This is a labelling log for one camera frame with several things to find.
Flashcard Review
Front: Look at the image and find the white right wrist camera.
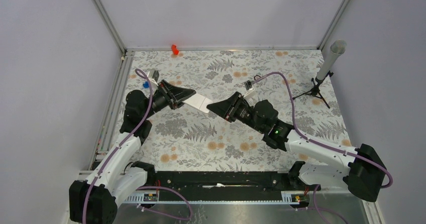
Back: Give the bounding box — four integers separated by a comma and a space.
244, 80, 256, 99

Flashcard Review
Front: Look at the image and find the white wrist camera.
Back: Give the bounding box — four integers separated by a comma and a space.
147, 70, 159, 85
244, 80, 256, 99

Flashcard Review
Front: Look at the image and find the black microphone tripod stand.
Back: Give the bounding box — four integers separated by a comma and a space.
292, 71, 334, 109

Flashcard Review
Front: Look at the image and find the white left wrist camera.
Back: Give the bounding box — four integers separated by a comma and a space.
147, 70, 159, 85

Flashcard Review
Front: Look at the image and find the red plastic bracket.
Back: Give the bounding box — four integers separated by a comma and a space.
171, 44, 179, 56

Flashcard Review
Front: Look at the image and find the grey microphone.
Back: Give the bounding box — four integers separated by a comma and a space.
315, 40, 347, 84

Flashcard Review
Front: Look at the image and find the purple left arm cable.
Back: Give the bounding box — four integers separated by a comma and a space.
81, 68, 194, 224

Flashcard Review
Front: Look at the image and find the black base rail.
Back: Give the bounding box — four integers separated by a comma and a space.
144, 171, 316, 202

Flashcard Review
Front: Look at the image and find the white remote control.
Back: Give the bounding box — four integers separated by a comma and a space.
183, 93, 213, 114

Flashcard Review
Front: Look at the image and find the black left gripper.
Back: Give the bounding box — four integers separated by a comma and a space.
143, 80, 196, 119

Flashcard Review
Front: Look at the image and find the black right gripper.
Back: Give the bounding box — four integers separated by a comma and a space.
207, 91, 265, 134

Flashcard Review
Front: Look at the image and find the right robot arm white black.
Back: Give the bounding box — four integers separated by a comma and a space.
207, 92, 387, 202

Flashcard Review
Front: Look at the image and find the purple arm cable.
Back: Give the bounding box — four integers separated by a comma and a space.
253, 71, 394, 224
81, 68, 194, 224

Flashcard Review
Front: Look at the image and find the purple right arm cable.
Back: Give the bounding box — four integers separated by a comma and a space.
253, 71, 394, 224

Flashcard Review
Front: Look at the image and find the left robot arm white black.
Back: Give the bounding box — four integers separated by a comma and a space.
69, 80, 196, 223

